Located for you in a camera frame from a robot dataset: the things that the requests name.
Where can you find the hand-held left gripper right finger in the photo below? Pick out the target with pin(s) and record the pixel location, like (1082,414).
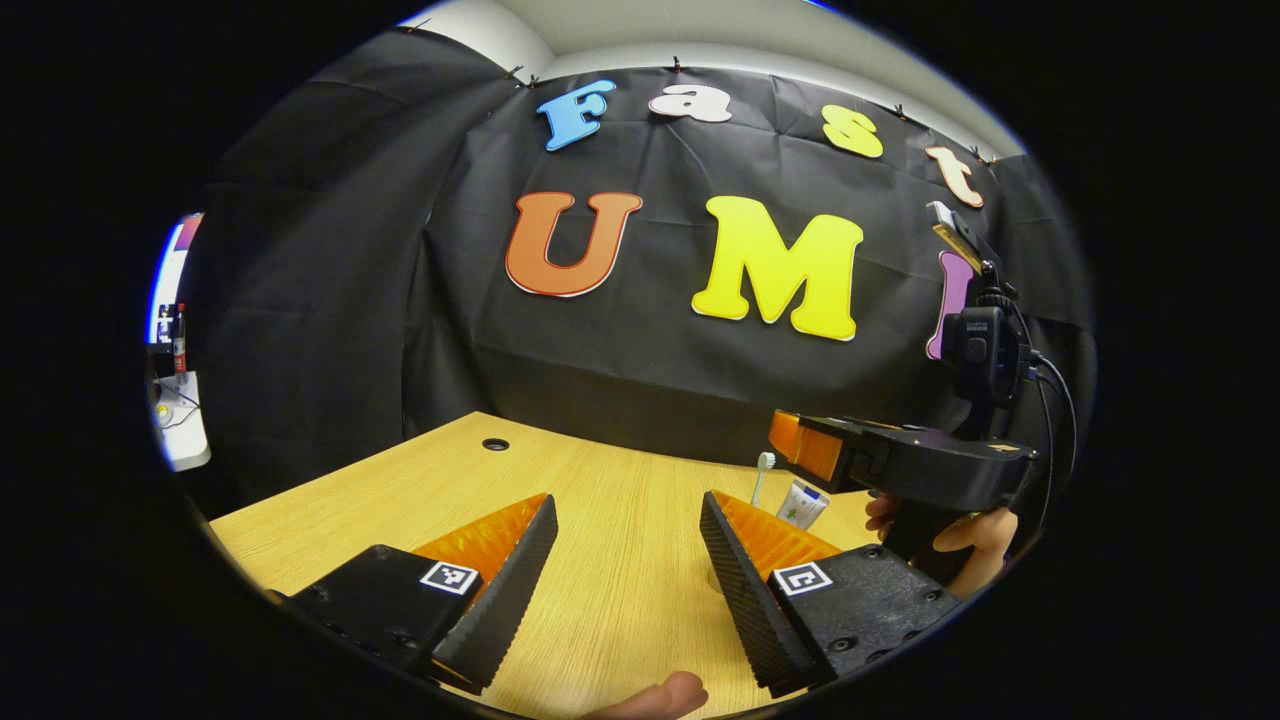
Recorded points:
(745,590)

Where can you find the white toothpaste tube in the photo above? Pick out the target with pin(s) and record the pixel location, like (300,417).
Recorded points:
(802,505)

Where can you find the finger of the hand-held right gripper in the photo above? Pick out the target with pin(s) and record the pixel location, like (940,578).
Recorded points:
(930,465)

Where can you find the lit monitor screen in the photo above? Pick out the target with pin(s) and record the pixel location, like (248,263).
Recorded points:
(168,285)

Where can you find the white toothbrush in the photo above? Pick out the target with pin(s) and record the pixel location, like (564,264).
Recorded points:
(765,461)

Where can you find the black backdrop cloth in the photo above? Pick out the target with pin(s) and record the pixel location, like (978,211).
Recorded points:
(330,300)

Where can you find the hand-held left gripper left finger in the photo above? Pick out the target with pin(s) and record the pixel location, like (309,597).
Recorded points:
(505,590)

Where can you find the small red bottle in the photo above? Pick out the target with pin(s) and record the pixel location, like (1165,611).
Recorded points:
(180,345)

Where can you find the wooden desktop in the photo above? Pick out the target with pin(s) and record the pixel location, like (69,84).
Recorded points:
(620,540)

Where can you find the white side table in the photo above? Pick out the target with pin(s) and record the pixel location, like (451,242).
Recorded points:
(185,430)

